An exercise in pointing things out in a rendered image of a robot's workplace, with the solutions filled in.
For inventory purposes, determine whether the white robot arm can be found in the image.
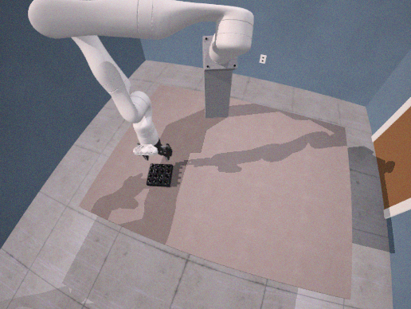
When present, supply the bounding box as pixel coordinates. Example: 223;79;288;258
28;0;254;155

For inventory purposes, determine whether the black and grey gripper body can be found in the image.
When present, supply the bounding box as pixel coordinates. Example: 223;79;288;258
154;139;162;152

